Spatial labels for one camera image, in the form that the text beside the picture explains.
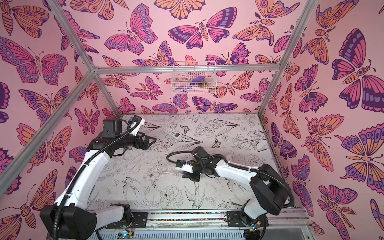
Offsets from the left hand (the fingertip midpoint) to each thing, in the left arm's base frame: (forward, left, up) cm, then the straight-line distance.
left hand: (149, 135), depth 76 cm
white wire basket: (+40, -22, +7) cm, 47 cm away
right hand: (-12, -17, -17) cm, 27 cm away
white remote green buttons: (+20, -6, -24) cm, 32 cm away
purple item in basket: (+39, -25, +7) cm, 47 cm away
